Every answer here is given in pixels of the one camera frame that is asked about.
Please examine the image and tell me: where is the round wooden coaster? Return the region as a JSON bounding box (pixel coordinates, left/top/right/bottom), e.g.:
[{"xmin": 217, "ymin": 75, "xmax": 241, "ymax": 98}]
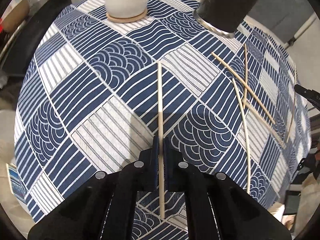
[{"xmin": 106, "ymin": 8, "xmax": 148, "ymax": 23}]

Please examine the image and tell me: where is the black utensil holder cup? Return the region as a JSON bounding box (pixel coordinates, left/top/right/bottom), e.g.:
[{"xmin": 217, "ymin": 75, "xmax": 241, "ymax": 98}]
[{"xmin": 193, "ymin": 0, "xmax": 258, "ymax": 38}]

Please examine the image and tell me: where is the blue white patterned tablecloth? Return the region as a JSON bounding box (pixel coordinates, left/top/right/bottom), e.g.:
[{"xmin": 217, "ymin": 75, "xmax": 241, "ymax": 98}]
[{"xmin": 13, "ymin": 0, "xmax": 312, "ymax": 240}]

